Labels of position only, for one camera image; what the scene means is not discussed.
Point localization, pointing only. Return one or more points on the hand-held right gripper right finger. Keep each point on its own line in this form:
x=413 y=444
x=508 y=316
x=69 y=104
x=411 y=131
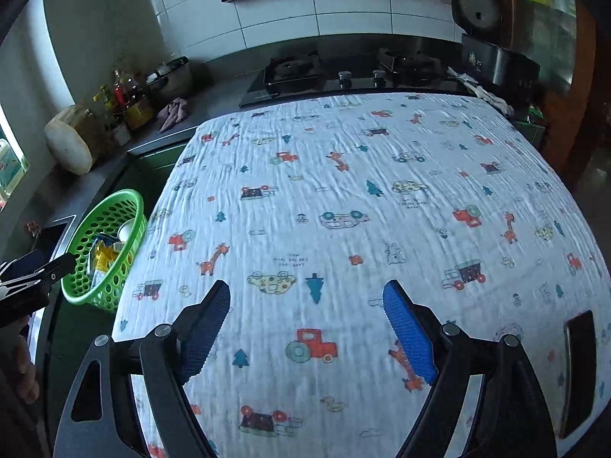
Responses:
x=410 y=338

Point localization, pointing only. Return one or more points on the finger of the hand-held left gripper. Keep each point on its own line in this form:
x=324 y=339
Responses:
x=52 y=267

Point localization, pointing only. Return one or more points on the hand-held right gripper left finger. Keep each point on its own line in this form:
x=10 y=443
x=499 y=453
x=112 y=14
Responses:
x=210 y=334

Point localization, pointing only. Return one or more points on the green plastic mesh basket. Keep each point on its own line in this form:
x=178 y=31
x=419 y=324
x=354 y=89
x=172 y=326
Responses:
x=138 y=233

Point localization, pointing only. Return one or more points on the person's left hand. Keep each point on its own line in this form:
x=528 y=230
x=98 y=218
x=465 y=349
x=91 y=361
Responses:
x=26 y=372

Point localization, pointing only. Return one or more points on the steel sink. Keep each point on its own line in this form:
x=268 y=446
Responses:
x=55 y=236

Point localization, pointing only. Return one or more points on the yellow snack wrapper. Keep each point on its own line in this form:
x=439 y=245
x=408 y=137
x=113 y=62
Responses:
x=106 y=255

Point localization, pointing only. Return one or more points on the colourful printed bag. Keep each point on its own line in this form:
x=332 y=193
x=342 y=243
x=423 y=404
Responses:
x=12 y=167

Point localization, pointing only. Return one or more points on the white cartoon printed tablecloth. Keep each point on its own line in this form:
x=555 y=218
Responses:
x=334 y=210

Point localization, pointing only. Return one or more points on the black smartphone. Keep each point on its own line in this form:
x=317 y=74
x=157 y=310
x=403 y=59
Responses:
x=577 y=372

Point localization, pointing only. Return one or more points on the green yellow bottle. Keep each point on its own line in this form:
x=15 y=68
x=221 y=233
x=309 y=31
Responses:
x=105 y=105

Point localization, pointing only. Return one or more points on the yellow label oil bottle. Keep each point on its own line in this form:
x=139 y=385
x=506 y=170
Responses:
x=138 y=109

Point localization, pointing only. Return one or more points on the red cap sauce bottle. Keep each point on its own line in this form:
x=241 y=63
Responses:
x=119 y=88

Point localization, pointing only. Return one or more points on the pink rag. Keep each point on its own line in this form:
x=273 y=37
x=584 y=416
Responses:
x=174 y=112

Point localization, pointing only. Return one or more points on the steel pressure cooker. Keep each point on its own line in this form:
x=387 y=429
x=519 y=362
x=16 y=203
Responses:
x=172 y=81

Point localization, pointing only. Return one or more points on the white rag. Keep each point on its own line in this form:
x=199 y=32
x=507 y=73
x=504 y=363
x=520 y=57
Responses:
x=491 y=98

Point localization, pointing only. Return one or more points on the black gas stove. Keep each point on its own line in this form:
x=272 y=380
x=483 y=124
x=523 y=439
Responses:
x=305 y=81

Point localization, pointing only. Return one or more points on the black rice cooker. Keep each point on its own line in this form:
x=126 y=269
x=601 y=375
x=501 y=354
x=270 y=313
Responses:
x=501 y=67

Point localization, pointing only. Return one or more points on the brown wooden glass cabinet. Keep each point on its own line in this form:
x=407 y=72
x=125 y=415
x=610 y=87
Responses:
x=584 y=81

